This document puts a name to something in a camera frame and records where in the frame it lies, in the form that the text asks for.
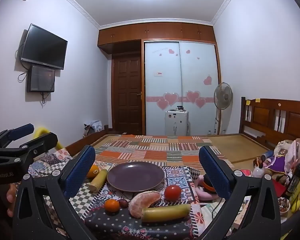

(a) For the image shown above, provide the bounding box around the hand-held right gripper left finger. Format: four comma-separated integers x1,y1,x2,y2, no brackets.
12,144,100,240

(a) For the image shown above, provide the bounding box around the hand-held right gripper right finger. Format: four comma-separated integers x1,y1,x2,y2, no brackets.
198,145,282,240

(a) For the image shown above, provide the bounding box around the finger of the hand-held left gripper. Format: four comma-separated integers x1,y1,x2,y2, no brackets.
0,123,35,153
17,132,59,167

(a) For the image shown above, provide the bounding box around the large orange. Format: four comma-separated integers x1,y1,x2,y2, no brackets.
86,164,100,179

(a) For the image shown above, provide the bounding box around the corn cob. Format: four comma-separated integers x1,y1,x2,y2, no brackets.
89,169,108,193
141,204,192,222

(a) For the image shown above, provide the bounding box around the red tomato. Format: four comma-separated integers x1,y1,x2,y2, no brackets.
164,185,182,201

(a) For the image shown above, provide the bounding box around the small tangerine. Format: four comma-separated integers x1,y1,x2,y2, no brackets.
104,199,120,214

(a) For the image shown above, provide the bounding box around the brown round plate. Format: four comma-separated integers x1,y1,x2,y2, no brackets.
107,162,165,192

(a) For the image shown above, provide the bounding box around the person's left hand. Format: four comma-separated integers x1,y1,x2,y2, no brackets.
6,183,17,218

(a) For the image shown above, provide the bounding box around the yellow padded tube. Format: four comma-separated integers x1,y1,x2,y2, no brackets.
34,127,64,149

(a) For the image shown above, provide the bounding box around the patterned patchwork cloth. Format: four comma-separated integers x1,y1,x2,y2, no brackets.
27,147,207,240

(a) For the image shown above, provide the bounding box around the wooden bed footboard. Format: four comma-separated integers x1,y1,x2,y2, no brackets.
65,125,109,155

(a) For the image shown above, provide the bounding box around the white squeeze bottle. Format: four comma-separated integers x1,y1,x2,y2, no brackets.
252,164,265,178

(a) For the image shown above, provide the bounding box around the bag of clothes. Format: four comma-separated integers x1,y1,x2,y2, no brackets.
84,120,102,137

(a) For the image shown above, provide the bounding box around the white appliance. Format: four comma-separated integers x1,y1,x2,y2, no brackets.
165,110,190,137

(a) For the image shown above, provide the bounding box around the pile of toys and clothes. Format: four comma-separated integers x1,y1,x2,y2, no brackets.
261,146,290,177

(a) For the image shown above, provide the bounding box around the striped patchwork blanket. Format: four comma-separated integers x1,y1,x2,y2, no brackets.
91,134,235,173

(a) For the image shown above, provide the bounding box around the white plush toy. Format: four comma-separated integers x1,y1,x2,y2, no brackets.
276,139,294,155

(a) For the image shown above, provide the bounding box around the cup of small items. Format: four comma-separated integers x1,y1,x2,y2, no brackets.
277,197,291,217

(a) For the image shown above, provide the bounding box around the standing fan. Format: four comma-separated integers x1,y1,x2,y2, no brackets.
213,82,233,135

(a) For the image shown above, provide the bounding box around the dark wine bottle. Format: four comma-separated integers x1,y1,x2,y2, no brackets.
284,147,300,198

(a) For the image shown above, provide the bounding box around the pink bag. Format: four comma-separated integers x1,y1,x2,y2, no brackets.
285,139,300,172

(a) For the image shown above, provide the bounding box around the wooden bed headboard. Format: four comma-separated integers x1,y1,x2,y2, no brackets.
241,97,300,150

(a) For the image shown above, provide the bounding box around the brown wooden door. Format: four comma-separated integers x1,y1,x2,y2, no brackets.
112,56,143,135

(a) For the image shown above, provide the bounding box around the wardrobe with heart stickers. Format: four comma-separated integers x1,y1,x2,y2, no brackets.
141,39,222,136

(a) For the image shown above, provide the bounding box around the wooden overhead cabinet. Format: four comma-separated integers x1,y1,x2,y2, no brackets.
97,21,217,54

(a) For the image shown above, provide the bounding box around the black cable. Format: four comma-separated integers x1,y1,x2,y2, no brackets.
15,29,29,83
41,91,51,108

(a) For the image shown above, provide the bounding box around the small black wall screen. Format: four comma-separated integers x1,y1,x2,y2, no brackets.
27,65,56,93

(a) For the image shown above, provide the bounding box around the wall television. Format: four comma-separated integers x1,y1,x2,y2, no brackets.
20,23,68,70

